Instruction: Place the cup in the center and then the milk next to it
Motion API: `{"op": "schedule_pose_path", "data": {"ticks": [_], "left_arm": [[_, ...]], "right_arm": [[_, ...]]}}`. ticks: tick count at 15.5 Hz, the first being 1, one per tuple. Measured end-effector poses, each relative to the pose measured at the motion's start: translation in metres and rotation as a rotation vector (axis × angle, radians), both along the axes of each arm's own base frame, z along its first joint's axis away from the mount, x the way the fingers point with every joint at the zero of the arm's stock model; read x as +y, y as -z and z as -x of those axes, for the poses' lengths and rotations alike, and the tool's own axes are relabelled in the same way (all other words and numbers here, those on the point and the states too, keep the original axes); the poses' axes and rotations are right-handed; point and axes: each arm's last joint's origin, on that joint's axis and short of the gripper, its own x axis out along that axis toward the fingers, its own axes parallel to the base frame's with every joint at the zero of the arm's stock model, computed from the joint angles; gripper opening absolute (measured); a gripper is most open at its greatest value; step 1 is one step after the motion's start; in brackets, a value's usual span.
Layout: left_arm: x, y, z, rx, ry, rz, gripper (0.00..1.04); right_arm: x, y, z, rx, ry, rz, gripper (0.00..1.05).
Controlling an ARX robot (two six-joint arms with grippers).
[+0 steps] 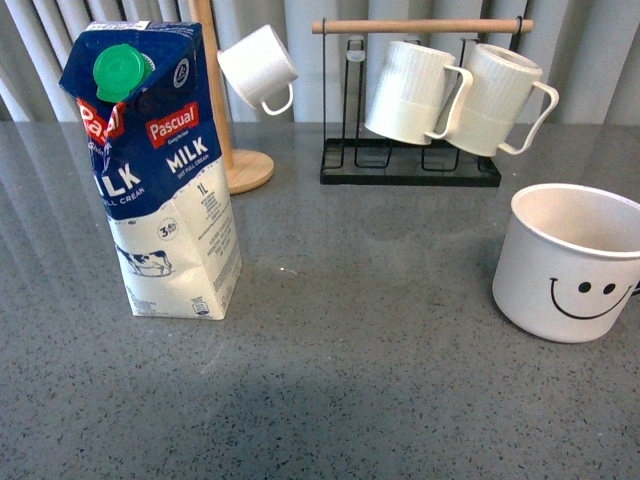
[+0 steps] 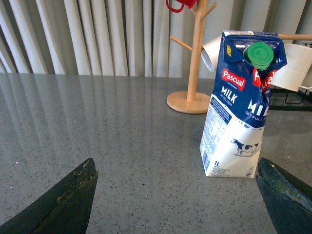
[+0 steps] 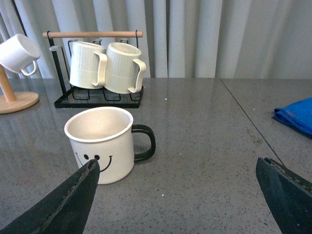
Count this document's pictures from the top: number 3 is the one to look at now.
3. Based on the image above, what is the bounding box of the cream ribbed mug left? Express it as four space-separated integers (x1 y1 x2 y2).
70 41 107 89

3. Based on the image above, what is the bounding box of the grey curtain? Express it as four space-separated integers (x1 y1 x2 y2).
0 0 312 79

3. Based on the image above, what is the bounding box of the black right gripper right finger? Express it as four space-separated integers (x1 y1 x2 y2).
256 158 312 234

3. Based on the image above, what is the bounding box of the cream ribbed mug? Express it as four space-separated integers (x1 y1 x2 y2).
70 41 107 89
104 42 146 94

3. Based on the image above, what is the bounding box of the white mug on tree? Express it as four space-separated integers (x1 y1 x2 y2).
0 34 41 76

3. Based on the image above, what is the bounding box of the white smiley mug black handle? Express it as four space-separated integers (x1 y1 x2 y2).
64 107 156 185

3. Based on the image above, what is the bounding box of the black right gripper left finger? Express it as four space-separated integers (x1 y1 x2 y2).
0 159 99 234

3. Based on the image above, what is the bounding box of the cream ribbed mug right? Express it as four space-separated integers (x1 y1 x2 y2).
104 42 146 94

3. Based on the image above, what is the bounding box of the blue cloth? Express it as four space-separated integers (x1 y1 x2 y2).
274 97 312 135

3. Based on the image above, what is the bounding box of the black wire mug rack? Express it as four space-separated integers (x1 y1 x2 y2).
42 30 144 108

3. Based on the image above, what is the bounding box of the wooden mug tree stand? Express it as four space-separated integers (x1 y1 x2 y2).
0 66 39 114

